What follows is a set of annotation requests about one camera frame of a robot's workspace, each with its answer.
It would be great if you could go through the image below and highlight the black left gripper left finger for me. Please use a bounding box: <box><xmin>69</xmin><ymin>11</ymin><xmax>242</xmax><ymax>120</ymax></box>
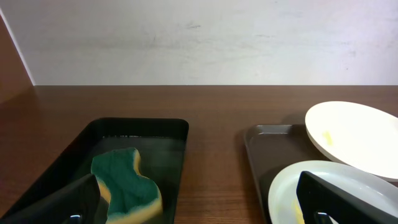
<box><xmin>1</xmin><ymin>174</ymin><xmax>100</xmax><ymax>224</ymax></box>

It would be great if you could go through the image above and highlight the green and yellow sponge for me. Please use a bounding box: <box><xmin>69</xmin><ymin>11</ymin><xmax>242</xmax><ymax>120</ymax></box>
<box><xmin>91</xmin><ymin>147</ymin><xmax>163</xmax><ymax>224</ymax></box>

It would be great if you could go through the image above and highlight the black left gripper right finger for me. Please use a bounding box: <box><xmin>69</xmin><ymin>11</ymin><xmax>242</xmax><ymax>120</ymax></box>
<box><xmin>296</xmin><ymin>171</ymin><xmax>397</xmax><ymax>224</ymax></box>

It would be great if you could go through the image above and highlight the black water tray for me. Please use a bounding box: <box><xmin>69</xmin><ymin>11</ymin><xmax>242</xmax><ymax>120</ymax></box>
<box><xmin>1</xmin><ymin>118</ymin><xmax>189</xmax><ymax>224</ymax></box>

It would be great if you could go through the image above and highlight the white plate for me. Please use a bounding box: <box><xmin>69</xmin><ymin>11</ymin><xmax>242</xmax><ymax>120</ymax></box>
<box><xmin>305</xmin><ymin>101</ymin><xmax>397</xmax><ymax>182</ymax></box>
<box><xmin>268</xmin><ymin>161</ymin><xmax>397</xmax><ymax>223</ymax></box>

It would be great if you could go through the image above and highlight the brown serving tray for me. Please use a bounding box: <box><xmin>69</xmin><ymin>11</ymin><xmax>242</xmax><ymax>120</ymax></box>
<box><xmin>244</xmin><ymin>124</ymin><xmax>327</xmax><ymax>223</ymax></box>

